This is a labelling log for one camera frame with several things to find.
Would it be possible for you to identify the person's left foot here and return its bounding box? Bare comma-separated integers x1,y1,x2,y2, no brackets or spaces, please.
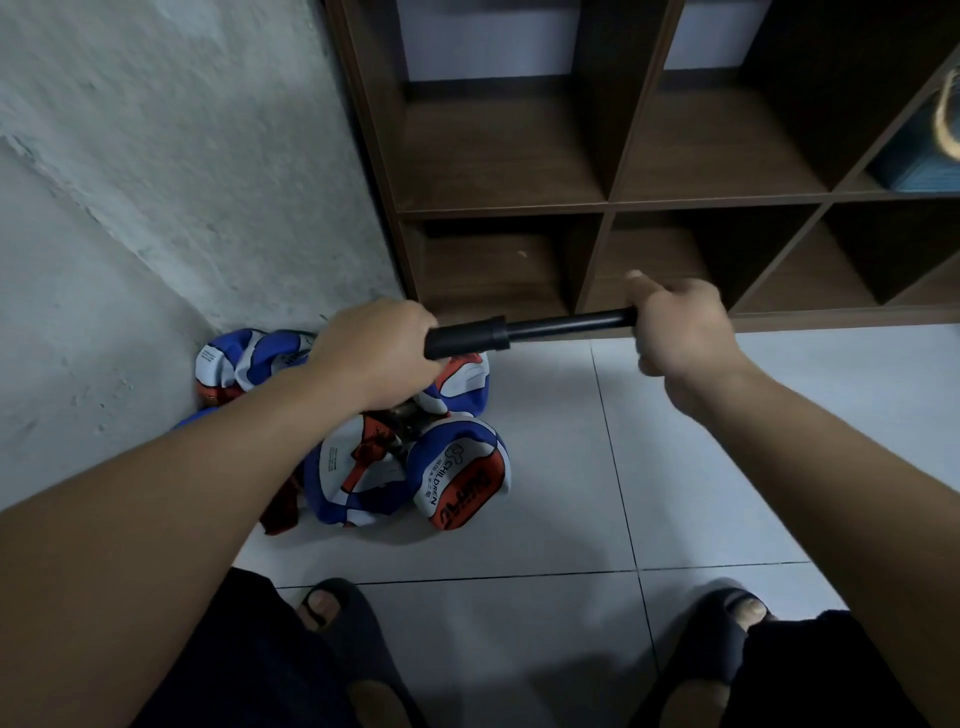
300,588,407,728

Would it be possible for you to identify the blue white red basketball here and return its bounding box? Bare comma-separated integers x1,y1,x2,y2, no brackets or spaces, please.
408,415,513,531
193,328,320,407
300,412,419,528
172,405,306,537
427,352,492,417

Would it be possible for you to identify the brown wooden cubby shelf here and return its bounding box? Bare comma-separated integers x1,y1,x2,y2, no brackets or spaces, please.
322,0,960,335

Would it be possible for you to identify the black sandal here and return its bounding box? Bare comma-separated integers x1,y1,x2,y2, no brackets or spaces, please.
292,577,429,728
637,580,782,728

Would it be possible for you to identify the person's right hand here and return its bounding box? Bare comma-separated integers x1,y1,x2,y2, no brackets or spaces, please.
624,270,759,425

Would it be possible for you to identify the person's left hand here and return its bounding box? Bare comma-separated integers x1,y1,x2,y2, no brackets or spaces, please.
304,298,447,414

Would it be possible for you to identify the person's right forearm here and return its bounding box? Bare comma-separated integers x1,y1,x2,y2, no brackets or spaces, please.
697,357,960,728

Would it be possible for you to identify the teal basket with yellow rim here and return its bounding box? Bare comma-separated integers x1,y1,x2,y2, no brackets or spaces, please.
870,75,960,194

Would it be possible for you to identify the person's left forearm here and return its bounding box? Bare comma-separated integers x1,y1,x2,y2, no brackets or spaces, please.
0,367,377,728

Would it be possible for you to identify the black hand pump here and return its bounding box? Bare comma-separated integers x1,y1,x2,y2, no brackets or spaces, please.
423,307,639,360

